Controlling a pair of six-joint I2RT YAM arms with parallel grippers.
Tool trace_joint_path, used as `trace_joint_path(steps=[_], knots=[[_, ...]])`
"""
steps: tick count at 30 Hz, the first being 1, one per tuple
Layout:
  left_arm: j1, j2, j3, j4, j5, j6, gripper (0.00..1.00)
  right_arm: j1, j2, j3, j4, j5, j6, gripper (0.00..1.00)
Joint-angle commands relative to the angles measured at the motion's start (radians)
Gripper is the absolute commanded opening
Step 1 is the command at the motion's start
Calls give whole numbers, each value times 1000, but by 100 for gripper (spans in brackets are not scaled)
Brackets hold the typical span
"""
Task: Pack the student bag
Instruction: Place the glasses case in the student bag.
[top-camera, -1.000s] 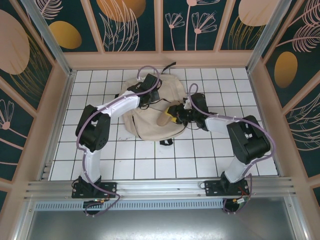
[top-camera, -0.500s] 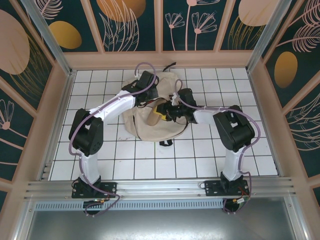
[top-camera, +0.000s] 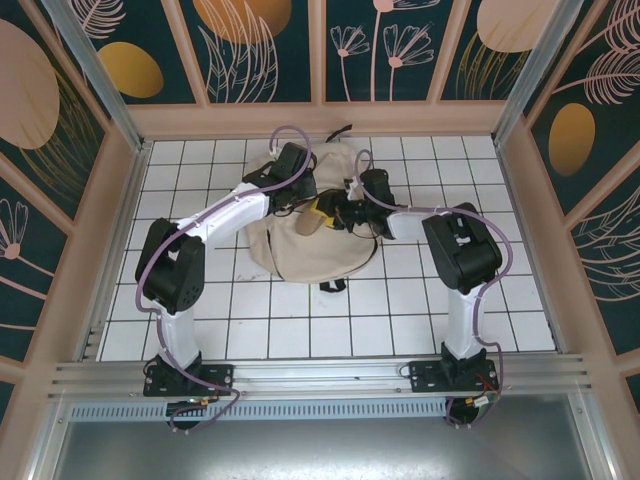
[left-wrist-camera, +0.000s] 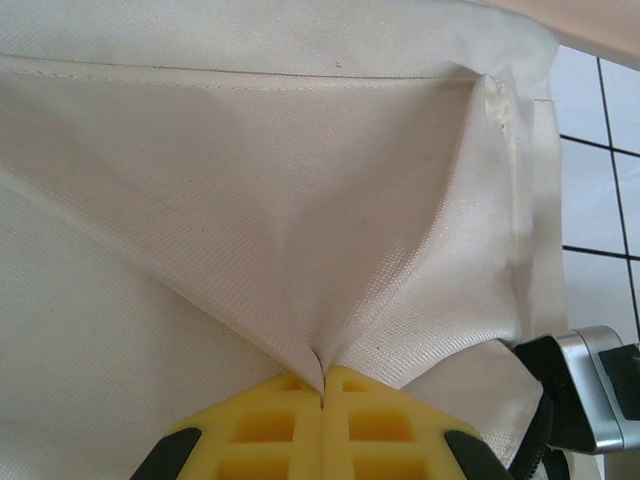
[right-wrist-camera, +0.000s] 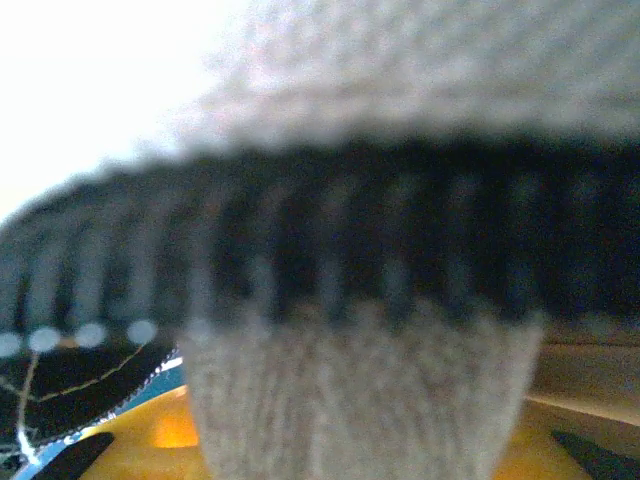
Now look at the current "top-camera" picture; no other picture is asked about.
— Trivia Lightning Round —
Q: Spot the beige backpack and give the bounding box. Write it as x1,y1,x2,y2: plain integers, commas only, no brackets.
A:
247,124,384,294

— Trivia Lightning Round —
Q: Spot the green controller board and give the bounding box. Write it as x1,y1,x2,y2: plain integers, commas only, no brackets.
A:
467,392,501,417

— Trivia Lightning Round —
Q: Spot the grey metal sheet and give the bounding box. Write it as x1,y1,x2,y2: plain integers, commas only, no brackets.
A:
29,418,614,480

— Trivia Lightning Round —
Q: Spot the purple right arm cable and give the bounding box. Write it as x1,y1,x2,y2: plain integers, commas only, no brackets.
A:
352,148,512,431

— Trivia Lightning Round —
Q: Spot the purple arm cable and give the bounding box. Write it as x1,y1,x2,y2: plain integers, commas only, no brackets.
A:
135,124,319,435
352,148,512,431

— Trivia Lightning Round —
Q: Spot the aluminium front rail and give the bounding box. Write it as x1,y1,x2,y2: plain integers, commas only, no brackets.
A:
47,353,592,402

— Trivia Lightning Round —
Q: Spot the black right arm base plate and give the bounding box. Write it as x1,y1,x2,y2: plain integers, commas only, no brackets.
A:
408,358,500,394

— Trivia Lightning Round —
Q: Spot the aluminium side rail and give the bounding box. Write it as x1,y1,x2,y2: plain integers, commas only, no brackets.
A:
79,142,154,362

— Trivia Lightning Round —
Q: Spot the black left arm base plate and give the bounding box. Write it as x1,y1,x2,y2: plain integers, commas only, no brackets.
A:
143,363,235,398

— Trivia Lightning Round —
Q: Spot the perforated grey cable duct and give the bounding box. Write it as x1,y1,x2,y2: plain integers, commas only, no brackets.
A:
69,399,451,422

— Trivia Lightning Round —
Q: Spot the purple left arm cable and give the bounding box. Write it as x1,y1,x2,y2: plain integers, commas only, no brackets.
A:
135,124,319,435

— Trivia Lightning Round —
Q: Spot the aluminium corner post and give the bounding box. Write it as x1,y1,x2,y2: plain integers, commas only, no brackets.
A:
492,0,587,145
42,0,154,152

